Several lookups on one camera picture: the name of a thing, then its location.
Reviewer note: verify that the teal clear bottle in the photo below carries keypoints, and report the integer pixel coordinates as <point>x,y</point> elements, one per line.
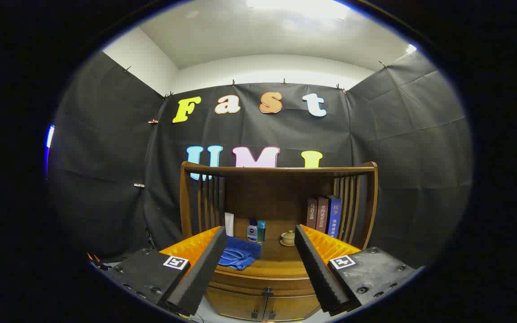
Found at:
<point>261,231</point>

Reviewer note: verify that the wooden countertop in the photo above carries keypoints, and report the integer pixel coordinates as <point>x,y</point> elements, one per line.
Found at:
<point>281,258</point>

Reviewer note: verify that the white tube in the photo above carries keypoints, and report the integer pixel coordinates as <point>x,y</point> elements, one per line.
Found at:
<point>229,224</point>

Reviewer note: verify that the blue book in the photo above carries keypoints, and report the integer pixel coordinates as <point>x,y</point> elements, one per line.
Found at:
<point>334,217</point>

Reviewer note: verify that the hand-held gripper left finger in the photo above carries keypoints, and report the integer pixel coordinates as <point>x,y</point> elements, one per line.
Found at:
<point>204,273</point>

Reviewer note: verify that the beige lidded teacup with saucer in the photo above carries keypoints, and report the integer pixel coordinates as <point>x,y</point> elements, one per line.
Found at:
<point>288,238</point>

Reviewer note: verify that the blue towel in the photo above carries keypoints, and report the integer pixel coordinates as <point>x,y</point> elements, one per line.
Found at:
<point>240,253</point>

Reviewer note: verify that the wooden cabinet door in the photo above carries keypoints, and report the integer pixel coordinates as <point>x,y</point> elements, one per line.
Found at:
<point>292,308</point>
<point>236,305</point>

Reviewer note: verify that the white lotion bottle blue cap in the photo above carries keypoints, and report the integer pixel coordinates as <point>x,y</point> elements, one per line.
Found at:
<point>252,233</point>

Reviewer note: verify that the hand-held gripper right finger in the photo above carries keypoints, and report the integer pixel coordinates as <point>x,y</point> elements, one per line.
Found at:
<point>317,273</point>

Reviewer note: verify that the wooden cabinet with slatted hutch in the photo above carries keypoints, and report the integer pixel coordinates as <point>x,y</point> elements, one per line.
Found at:
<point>272,188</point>

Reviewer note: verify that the reddish brown book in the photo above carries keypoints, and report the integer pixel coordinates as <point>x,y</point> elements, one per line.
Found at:
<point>322,216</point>

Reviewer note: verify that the wooden drawer with black knob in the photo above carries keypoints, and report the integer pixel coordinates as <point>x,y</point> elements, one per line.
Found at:
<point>263,282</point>

